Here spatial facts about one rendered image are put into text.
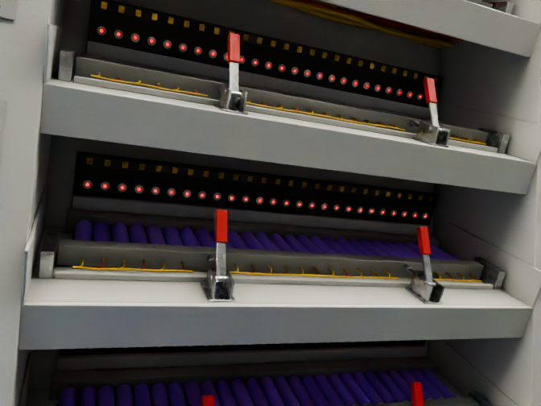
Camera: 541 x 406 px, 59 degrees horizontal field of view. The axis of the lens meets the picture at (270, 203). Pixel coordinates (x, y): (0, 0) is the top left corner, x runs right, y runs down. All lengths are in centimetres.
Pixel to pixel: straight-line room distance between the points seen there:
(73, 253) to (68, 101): 15
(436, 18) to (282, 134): 27
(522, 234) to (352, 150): 30
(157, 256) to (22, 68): 22
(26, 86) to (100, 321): 22
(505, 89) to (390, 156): 27
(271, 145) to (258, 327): 19
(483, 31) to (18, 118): 57
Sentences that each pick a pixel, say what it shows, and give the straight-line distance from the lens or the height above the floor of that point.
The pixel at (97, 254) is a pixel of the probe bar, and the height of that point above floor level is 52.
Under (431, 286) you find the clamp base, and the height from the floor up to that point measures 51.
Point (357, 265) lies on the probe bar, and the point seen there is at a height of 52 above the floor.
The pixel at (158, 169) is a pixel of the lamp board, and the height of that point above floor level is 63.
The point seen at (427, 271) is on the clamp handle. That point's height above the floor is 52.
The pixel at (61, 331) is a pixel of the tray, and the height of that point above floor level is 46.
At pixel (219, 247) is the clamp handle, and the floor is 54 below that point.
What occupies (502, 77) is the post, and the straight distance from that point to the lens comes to 82.
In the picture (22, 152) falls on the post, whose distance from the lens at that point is 47.
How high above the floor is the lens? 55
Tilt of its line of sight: 4 degrees up
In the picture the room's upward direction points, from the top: 4 degrees clockwise
